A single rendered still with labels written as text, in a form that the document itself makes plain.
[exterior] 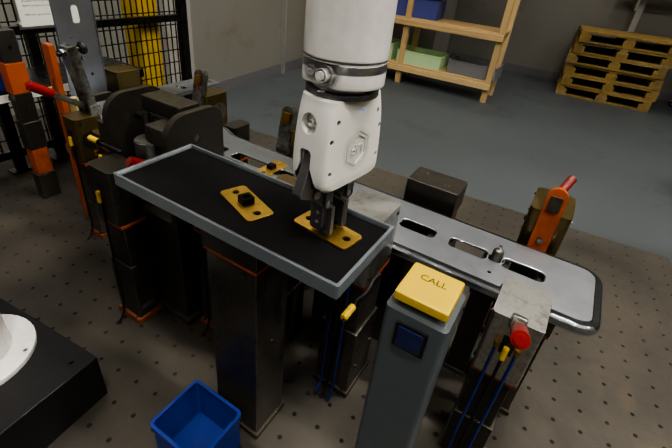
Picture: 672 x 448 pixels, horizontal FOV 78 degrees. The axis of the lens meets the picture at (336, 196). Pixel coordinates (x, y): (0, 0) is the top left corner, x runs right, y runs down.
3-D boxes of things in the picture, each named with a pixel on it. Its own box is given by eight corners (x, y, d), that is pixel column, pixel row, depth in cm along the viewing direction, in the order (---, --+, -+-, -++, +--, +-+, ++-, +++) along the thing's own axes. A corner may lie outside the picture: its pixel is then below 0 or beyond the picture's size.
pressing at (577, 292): (603, 269, 79) (606, 263, 78) (598, 349, 62) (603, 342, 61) (134, 95, 135) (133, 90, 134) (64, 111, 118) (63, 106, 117)
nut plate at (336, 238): (363, 238, 51) (364, 230, 50) (344, 252, 48) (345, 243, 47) (312, 210, 55) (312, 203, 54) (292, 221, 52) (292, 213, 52)
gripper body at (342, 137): (340, 95, 36) (329, 203, 42) (401, 78, 43) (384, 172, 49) (280, 74, 40) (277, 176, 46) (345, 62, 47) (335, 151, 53)
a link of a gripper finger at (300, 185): (288, 186, 41) (310, 208, 45) (330, 125, 42) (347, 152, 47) (279, 182, 41) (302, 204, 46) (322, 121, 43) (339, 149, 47)
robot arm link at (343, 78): (350, 71, 35) (346, 105, 37) (404, 59, 41) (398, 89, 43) (281, 50, 39) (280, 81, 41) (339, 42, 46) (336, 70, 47)
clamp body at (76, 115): (126, 229, 121) (102, 114, 103) (93, 246, 114) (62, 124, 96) (112, 221, 124) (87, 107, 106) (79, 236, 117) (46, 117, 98)
